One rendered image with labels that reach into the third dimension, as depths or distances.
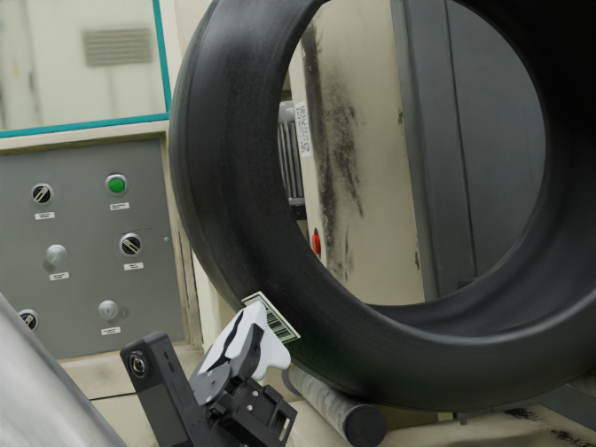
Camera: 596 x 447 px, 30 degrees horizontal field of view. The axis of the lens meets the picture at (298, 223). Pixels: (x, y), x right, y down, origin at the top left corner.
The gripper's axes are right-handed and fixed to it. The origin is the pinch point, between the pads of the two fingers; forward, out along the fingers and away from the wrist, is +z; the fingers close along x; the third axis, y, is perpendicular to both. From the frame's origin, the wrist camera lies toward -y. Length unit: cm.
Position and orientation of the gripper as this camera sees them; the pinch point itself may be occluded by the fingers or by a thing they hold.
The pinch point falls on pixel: (248, 308)
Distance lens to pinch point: 107.6
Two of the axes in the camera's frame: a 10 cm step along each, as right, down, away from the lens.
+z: 2.9, -6.6, 6.9
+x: 6.6, -3.9, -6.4
